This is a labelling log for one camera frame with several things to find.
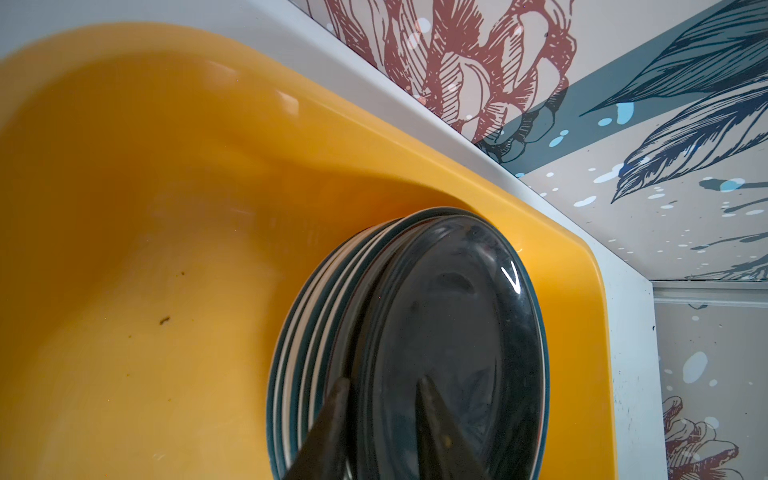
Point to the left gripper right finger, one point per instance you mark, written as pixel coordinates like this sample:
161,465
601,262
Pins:
443,452

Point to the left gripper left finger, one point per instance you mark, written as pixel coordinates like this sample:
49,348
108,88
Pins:
323,455

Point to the black round plate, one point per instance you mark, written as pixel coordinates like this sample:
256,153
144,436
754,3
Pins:
456,336

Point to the teal patterned plate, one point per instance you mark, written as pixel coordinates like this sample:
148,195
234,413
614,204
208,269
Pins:
384,252

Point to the yellow plastic bin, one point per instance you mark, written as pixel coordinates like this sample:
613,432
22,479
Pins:
165,193

